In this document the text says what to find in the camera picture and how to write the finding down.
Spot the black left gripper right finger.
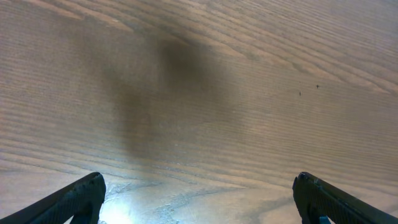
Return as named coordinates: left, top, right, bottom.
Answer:
left=292, top=172, right=397, bottom=224

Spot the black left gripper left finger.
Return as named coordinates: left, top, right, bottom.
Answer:
left=1, top=172, right=106, bottom=224

